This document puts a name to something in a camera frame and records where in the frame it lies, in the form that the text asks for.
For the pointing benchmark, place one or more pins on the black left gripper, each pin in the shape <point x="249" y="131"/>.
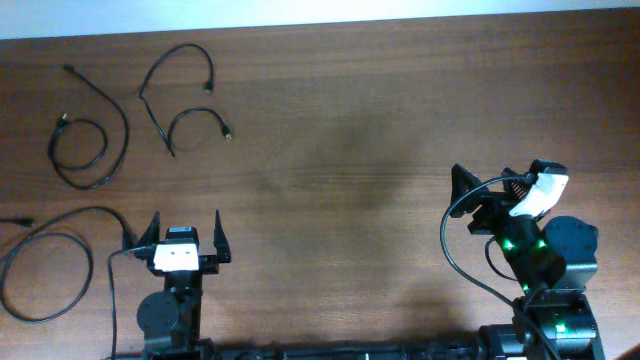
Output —
<point x="209" y="264"/>

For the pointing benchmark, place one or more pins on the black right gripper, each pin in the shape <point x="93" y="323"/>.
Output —
<point x="495" y="203"/>

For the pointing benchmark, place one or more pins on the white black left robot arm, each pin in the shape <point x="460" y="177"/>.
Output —
<point x="170" y="319"/>

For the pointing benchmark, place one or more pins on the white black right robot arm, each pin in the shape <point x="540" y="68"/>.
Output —
<point x="552" y="264"/>

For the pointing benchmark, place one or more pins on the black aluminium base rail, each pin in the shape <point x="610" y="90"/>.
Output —
<point x="350" y="350"/>

